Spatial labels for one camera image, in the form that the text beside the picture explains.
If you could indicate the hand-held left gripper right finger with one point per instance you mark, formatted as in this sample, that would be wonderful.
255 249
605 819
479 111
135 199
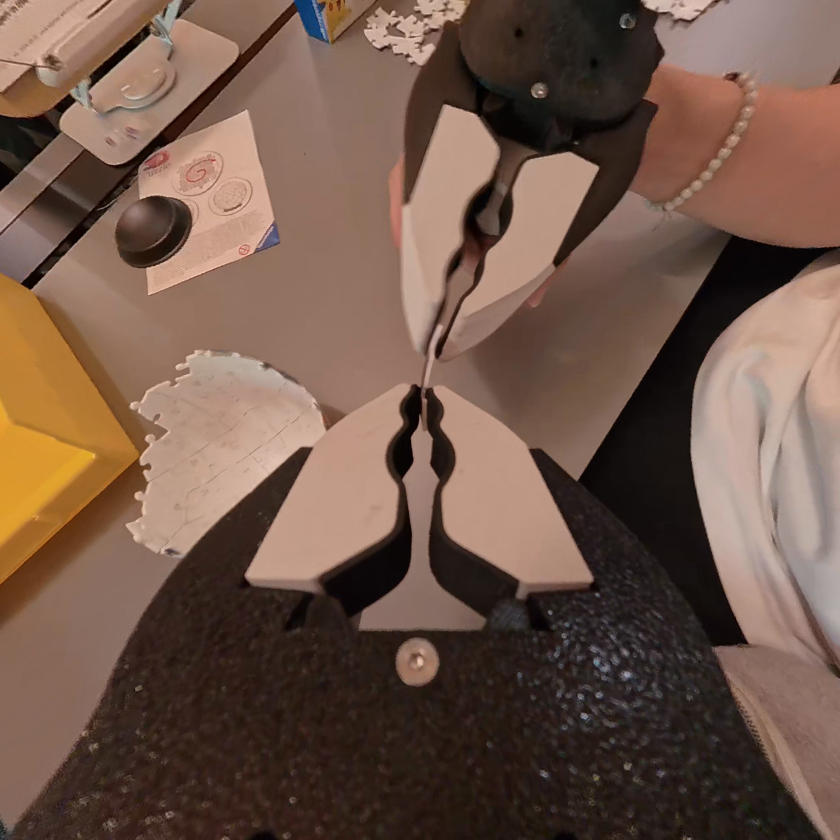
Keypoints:
505 512

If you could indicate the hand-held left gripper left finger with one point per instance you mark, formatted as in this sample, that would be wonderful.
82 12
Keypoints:
341 505

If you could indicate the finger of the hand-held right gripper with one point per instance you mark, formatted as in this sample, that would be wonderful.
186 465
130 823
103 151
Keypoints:
538 223
436 197

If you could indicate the colourful cartoon puzzle ball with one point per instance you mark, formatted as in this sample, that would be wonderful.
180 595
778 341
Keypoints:
223 446

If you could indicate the puzzle piece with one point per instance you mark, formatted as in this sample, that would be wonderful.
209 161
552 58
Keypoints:
428 394

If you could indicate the person's right forearm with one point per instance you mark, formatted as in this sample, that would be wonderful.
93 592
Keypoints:
774 151

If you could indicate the pile of white puzzle pieces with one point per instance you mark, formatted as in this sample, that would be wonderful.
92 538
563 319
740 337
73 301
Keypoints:
682 8
407 29

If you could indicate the blue puzzle box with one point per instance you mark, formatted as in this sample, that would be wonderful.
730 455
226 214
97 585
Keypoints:
328 19

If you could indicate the person's right hand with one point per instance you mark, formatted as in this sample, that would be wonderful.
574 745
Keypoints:
396 203

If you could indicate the printed instruction leaflet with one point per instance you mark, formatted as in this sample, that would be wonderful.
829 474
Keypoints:
229 216

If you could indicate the person's white sweatshirt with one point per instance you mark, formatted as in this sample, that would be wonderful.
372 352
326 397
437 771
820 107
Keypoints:
774 459

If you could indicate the silver monitor base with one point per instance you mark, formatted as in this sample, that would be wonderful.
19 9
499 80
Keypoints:
190 59

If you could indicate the black dome stand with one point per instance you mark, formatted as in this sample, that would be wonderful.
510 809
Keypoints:
154 229

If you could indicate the yellow plastic bin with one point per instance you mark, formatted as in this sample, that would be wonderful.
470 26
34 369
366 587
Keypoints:
46 426

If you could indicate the white monitor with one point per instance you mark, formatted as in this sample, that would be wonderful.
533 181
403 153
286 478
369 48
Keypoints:
59 33

